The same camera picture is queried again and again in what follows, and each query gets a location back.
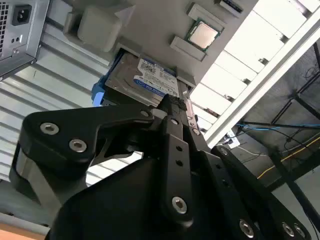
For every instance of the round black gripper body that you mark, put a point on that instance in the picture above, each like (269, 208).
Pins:
(120, 205)

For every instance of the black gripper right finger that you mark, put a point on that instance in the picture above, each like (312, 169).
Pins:
(225, 170)

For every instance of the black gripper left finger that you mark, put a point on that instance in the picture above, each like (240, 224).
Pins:
(62, 130)

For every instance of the hard disk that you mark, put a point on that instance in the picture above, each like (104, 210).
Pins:
(135, 77)

